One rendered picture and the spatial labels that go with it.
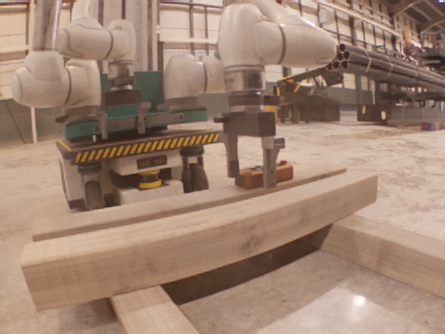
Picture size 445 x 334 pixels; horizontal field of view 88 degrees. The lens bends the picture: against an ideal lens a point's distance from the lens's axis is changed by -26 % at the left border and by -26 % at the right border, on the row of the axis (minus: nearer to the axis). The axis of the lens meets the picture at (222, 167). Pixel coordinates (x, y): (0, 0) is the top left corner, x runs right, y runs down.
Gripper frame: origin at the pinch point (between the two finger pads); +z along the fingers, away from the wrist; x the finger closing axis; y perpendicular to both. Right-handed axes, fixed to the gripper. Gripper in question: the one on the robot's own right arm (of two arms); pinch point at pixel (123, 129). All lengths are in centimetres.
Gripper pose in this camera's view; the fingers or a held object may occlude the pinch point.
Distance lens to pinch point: 100.8
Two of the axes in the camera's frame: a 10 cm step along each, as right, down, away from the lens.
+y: -5.7, -1.2, 8.1
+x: -8.2, 1.5, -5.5
